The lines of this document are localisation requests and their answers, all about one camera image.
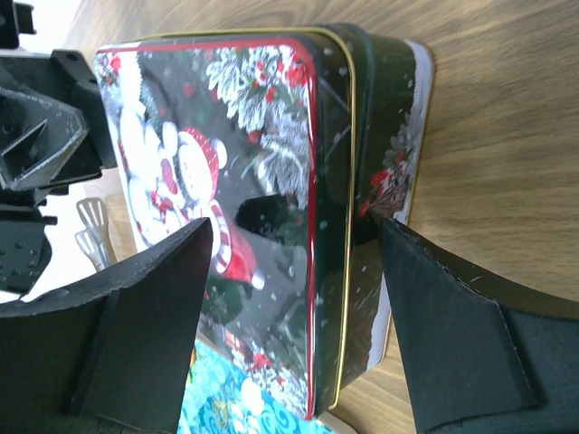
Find gold cookie tin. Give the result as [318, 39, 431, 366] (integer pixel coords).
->
[314, 23, 435, 414]

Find teal floral tray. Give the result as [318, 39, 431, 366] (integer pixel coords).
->
[176, 340, 332, 433]

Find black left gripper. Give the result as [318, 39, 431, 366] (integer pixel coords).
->
[1, 1, 117, 297]

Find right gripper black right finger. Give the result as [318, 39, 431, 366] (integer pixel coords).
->
[380, 220, 578, 433]

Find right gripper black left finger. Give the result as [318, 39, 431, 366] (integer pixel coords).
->
[1, 218, 213, 433]

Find metal tongs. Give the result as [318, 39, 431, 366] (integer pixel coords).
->
[75, 197, 117, 272]

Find gold tin lid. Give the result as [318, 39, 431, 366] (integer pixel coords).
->
[94, 26, 354, 420]

